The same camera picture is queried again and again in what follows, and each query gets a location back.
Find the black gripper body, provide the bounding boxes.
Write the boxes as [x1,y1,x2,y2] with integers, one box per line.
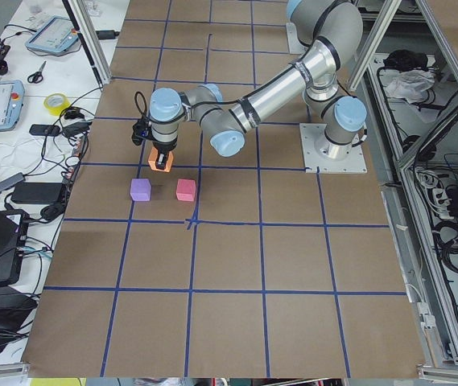
[131,120,177,154]

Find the orange foam block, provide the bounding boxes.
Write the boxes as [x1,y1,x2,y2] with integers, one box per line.
[147,147,174,173]

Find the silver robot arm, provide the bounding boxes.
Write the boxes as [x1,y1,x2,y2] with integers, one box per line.
[131,1,367,171]

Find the pink foam block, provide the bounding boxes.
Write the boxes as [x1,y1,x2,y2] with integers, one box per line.
[175,179,196,202]

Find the purple foam block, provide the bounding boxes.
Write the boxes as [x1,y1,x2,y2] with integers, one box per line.
[130,179,151,202]

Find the yellow tape roll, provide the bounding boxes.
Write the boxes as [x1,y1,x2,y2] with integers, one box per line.
[43,92,71,117]

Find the black scissors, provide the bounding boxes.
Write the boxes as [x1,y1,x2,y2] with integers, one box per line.
[27,61,47,84]

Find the teach pendant far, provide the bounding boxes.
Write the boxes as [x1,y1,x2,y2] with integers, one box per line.
[25,16,79,56]

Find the black power brick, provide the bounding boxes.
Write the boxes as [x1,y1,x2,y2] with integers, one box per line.
[11,182,63,204]

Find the white crumpled cloth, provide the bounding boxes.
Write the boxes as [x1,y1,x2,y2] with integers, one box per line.
[385,69,435,104]

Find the black cable bundle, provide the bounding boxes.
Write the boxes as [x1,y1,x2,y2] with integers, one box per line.
[0,86,105,226]

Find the aluminium frame post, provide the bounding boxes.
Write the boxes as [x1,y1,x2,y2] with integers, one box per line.
[62,0,111,88]

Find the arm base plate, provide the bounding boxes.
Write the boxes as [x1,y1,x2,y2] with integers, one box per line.
[299,123,367,174]
[286,23,306,55]

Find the aluminium frame rail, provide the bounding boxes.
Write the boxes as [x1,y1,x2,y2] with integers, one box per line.
[351,1,458,369]

